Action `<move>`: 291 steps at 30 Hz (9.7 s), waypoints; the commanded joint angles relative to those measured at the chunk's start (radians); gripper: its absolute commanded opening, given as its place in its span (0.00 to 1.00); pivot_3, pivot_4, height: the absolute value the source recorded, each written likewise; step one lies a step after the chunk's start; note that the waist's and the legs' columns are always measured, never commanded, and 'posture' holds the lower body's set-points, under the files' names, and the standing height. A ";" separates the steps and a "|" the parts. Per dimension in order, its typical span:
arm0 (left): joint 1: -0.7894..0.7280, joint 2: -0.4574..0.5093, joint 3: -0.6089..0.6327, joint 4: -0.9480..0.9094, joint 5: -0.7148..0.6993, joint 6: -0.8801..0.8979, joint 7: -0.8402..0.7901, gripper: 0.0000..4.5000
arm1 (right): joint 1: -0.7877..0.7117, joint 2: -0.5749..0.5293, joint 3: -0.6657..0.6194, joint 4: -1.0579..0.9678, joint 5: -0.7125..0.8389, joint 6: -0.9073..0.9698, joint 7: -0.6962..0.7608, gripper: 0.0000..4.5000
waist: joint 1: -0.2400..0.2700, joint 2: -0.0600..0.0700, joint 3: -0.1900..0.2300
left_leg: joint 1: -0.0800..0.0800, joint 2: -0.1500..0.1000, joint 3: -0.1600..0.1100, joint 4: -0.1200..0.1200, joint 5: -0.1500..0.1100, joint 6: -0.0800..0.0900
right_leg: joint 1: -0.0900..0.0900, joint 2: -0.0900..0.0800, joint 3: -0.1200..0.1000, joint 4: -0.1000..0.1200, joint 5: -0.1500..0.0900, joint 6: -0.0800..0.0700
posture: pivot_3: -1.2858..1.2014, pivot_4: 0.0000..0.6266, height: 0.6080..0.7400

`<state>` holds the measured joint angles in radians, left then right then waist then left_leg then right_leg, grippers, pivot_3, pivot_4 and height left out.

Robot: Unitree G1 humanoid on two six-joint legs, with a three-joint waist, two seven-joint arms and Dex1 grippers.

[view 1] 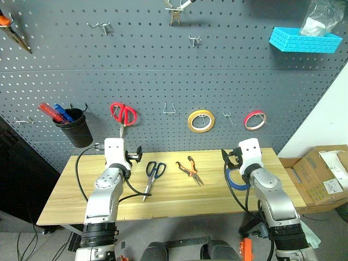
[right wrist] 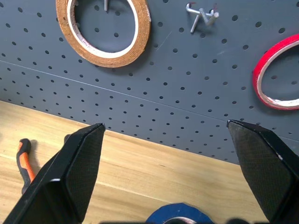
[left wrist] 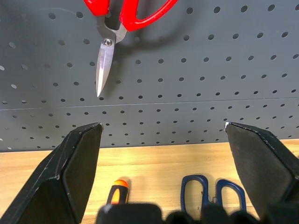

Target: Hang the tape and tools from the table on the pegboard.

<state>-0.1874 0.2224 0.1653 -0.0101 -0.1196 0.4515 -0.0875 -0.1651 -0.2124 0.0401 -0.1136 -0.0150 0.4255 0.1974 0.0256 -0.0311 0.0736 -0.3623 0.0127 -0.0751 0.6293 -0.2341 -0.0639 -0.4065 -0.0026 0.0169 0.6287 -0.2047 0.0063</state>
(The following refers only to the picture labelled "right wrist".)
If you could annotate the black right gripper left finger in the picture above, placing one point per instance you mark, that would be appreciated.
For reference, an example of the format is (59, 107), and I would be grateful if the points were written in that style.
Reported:
(70, 177)

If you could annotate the dark grey pegboard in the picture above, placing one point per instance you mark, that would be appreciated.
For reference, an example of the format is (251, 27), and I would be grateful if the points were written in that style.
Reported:
(151, 77)

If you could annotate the blue tape roll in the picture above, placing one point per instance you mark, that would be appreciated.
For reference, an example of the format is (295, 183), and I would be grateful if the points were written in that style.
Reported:
(177, 208)

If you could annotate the yellowish brown tape roll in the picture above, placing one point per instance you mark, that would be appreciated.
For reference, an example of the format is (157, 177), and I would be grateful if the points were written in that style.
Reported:
(112, 61)

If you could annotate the silver pegboard hook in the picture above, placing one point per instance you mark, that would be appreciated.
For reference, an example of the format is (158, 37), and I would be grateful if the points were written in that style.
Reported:
(213, 17)
(105, 5)

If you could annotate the red tape roll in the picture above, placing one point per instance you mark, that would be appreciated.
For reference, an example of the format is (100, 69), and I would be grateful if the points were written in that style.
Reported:
(255, 77)

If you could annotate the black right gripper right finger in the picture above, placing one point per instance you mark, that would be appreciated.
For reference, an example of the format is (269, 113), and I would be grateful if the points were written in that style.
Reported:
(264, 168)

